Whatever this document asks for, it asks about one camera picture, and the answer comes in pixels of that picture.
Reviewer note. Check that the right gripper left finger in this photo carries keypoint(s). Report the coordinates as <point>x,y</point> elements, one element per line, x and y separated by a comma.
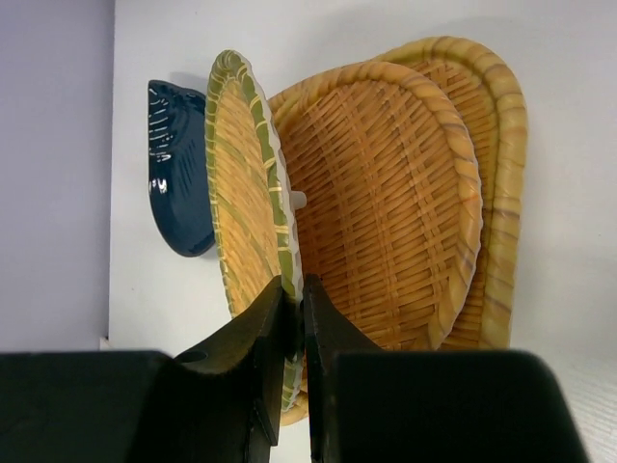
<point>218,401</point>

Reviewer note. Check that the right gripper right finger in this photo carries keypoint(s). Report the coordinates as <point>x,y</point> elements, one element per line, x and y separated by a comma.
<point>367,404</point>

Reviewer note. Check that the yellow round woven plate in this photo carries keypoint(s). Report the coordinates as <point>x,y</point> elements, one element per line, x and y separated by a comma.
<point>249,190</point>

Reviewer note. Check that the round orange woven plate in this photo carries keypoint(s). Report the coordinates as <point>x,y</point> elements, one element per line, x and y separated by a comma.
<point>393,216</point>

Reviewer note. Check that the dark blue plate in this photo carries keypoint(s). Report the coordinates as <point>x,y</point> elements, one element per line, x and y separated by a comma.
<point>177,177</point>

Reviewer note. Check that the triangular woven orange plate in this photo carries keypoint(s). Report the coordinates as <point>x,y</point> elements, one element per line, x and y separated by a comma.
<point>299,410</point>

